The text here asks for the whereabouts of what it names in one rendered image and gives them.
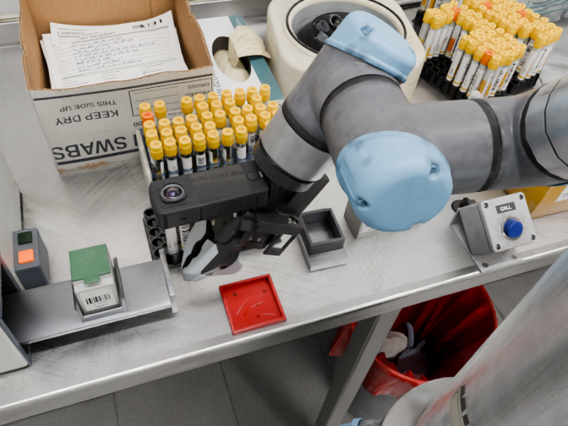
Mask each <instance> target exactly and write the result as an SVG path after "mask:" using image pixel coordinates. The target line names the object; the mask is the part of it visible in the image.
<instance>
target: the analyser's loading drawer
mask: <svg viewBox="0 0 568 426"><path fill-rule="evenodd" d="M159 253H160V259H156V260H152V261H148V262H144V263H140V264H137V265H130V266H126V267H123V268H119V267H118V262H117V257H114V258H113V259H112V260H113V264H114V270H115V275H116V279H117V289H118V293H119V298H120V302H121V304H122V306H120V307H116V308H113V309H107V310H103V311H100V312H96V313H93V314H87V315H85V314H84V311H83V309H82V308H81V306H80V304H79V300H78V299H77V297H76V296H75V292H74V284H73V283H72V277H71V280H67V281H60V282H57V283H53V284H49V285H45V286H42V287H35V288H31V289H28V290H24V291H20V292H13V293H10V294H6V295H2V311H3V317H2V318H1V319H2V320H3V322H4V323H5V324H6V326H7V327H8V328H9V329H10V331H11V332H12V334H13V335H14V337H15V338H16V339H17V341H18V342H19V344H20V345H21V346H22V345H25V344H29V343H32V342H36V341H42V340H45V339H48V338H52V337H55V336H61V335H65V334H68V333H72V332H75V331H78V330H84V329H88V328H91V327H95V326H98V325H104V324H107V323H111V322H114V321H118V320H124V319H127V318H131V317H134V316H137V315H141V314H147V313H150V312H154V311H157V310H161V309H166V308H170V307H172V312H177V311H178V307H177V302H176V296H175V292H174V289H173V285H172V279H171V276H170V271H169V268H168V264H167V258H166V255H165V251H164V249H163V248H162V249H159Z"/></svg>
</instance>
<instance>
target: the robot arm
mask: <svg viewBox="0 0 568 426"><path fill-rule="evenodd" d="M415 65H416V54H415V52H414V50H413V49H412V47H411V46H410V45H409V44H408V42H407V41H406V40H405V39H404V38H403V37H402V36H401V35H400V34H399V33H398V32H396V31H395V30H394V29H393V28H392V27H390V26H389V25H388V24H387V23H386V22H384V21H383V20H381V19H379V18H377V17H376V16H374V15H372V14H370V13H367V12H364V11H354V12H351V13H350V14H349V15H348V16H347V17H346V18H345V19H344V20H343V21H342V22H341V23H340V25H339V26H338V27H337V29H336V30H335V31H334V33H333V34H332V35H331V36H330V38H328V39H325V41H324V46H323V47H322V48H321V50H320V51H319V53H318V54H317V56H316V57H315V59H314V60H313V62H312V63H311V64H310V65H309V67H308V68H307V70H306V71H305V72H304V74H303V76H302V77H301V78H300V80H299V81H298V82H297V83H296V85H295V86H294V88H293V89H292V91H291V92H290V94H289V95H288V96H287V98H286V100H284V102H283V103H282V104H281V106H280V107H279V109H278V110H277V112H276V113H275V115H274V116H273V118H272V119H271V120H270V121H269V123H268V124H267V125H266V127H265V129H264V130H263V132H262V134H261V137H260V138H259V140H258V141H257V143H256V144H255V146H254V148H253V156H254V160H252V161H245V162H240V163H236V164H232V165H228V166H224V167H217V168H212V169H209V170H204V171H200V172H193V173H189V174H184V175H181V176H176V177H170V178H165V179H161V180H157V181H153V182H151V183H150V186H149V196H150V204H151V207H152V210H153V213H154V216H155V219H156V223H157V224H158V226H159V227H160V228H162V229H164V230H166V229H170V228H174V227H180V226H183V225H187V224H190V223H191V225H190V228H189V230H188V231H189V234H188V237H187V240H186V243H185V247H184V251H183V259H182V264H181V266H182V275H183V280H184V281H201V280H204V279H205V278H207V277H210V276H224V275H232V274H235V273H237V272H239V271H240V270H241V269H242V268H243V264H242V263H240V262H239V261H237V259H238V256H239V252H240V248H241V247H242V246H247V247H248V248H250V249H265V251H264V252H263V254H265V255H274V256H280V255H281V253H282V252H283V251H284V250H285V249H286V248H287V247H288V246H289V244H290V243H291V242H292V241H293V240H294V239H295V238H296V237H297V235H298V234H299V233H300V232H301V231H302V230H303V229H304V227H303V223H302V222H301V220H300V215H301V214H302V213H303V211H304V210H305V209H306V208H307V207H308V206H309V204H310V203H311V202H312V201H313V200H314V199H315V197H316V196H317V195H318V194H319V193H320V192H321V190H322V189H323V188H324V187H325V186H326V185H327V183H328V182H329V181H330V179H329V178H328V176H327V175H326V174H325V173H326V172H327V171H328V170H329V168H330V167H331V166H332V165H333V164H334V165H335V168H336V177H337V181H338V183H339V184H340V186H341V189H342V190H343V191H344V192H345V194H346V195H347V197H348V199H349V202H350V204H351V206H352V209H353V211H354V213H355V214H356V216H357V217H358V219H359V220H360V221H361V222H362V223H363V224H365V225H366V226H368V227H371V228H373V229H375V230H378V231H382V232H402V231H406V230H409V229H411V227H412V225H414V224H417V223H419V222H420V223H423V224H424V223H426V222H428V221H430V220H431V219H433V218H434V217H435V216H437V215H438V214H439V213H440V212H441V211H442V210H443V208H444V207H445V206H446V204H447V202H448V201H449V199H450V196H451V195H453V194H470V193H475V192H482V191H490V190H500V189H510V188H529V187H538V186H546V187H559V186H565V185H568V74H566V75H564V76H561V77H559V78H558V79H555V80H553V81H551V82H549V83H547V84H544V85H541V86H539V87H537V88H535V89H533V90H530V91H528V92H526V93H523V94H520V95H516V96H502V97H490V98H476V99H466V100H455V101H431V102H420V103H411V102H409V101H408V99H407V97H406V96H405V94H404V93H403V91H402V89H401V86H400V85H401V84H404V83H405V82H406V81H407V76H408V75H409V74H410V73H411V72H412V70H413V69H414V67H415ZM289 218H290V219H292V221H295V222H296V223H297V224H291V223H288V222H289ZM283 234H285V235H292V236H291V237H290V238H289V239H288V241H287V242H286V243H285V244H284V245H283V246H282V247H281V248H274V247H273V246H274V245H275V244H278V243H279V242H280V241H281V237H282V235H283ZM268 244H270V245H269V246H268V247H267V248H265V247H266V246H267V245H268ZM338 426H568V247H567V248H566V249H565V251H564V252H563V253H562V254H561V255H560V257H559V258H558V259H557V260H556V261H555V262H554V263H553V264H552V265H551V266H550V267H549V269H548V270H547V271H546V272H545V273H544V274H543V276H542V277H541V278H540V279H539V280H538V281H537V283H536V284H535V285H534V286H533V287H532V288H531V290H530V291H529V292H528V293H527V294H526V295H525V297H524V298H523V299H522V300H521V301H520V302H519V304H517V306H515V307H514V308H513V310H512V311H511V312H510V313H509V314H508V315H507V317H506V318H505V319H504V320H503V321H502V322H501V324H500V325H499V326H498V327H497V328H496V329H495V331H494V332H493V333H492V334H491V335H490V337H489V338H488V339H487V340H486V341H485V342H484V344H483V345H482V346H481V347H480V348H479V349H478V350H477V351H476V352H475V353H474V354H473V355H472V357H471V358H470V359H469V360H468V361H467V363H466V364H465V365H464V366H463V367H462V368H461V370H460V371H459V372H458V373H457V374H456V375H455V377H446V378H440V379H437V380H431V381H428V382H425V383H423V384H421V385H419V386H417V387H415V388H413V389H411V390H410V391H409V392H407V393H406V394H405V395H403V396H402V397H401V398H400V399H399V400H398V401H397V402H396V403H395V404H394V405H393V407H392V408H391V409H390V411H389V412H388V413H387V414H386V415H385V416H384V417H381V418H372V419H368V420H364V419H362V418H354V419H353V420H352V422H351V423H345V424H342V425H338Z"/></svg>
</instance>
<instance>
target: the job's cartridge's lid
mask: <svg viewBox="0 0 568 426"><path fill-rule="evenodd" d="M68 256H69V263H70V270H71V277H72V282H74V281H81V280H84V284H85V285H87V284H91V283H94V282H98V281H101V280H100V276H103V275H106V274H110V273H111V269H110V264H109V259H108V253H107V245H106V244H105V243H103V244H100V245H96V246H91V247H88V248H80V249H76V250H72V251H68Z"/></svg>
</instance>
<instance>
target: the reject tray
mask: <svg viewBox="0 0 568 426"><path fill-rule="evenodd" d="M219 291H220V294H221V299H222V302H223V304H224V307H225V310H226V313H227V318H228V321H229V324H230V326H231V329H232V334H233V335H234V336H236V335H239V334H243V333H245V332H249V331H252V330H258V329H260V328H264V327H266V326H270V325H275V324H279V323H281V322H285V321H287V317H286V315H285V313H284V310H283V307H282V306H281V301H280V299H279V297H278V295H277V292H276V289H275V286H274V283H273V281H272V279H271V277H270V273H269V274H265V275H262V276H256V277H252V278H249V279H245V280H241V281H235V282H232V283H228V284H225V285H221V286H219Z"/></svg>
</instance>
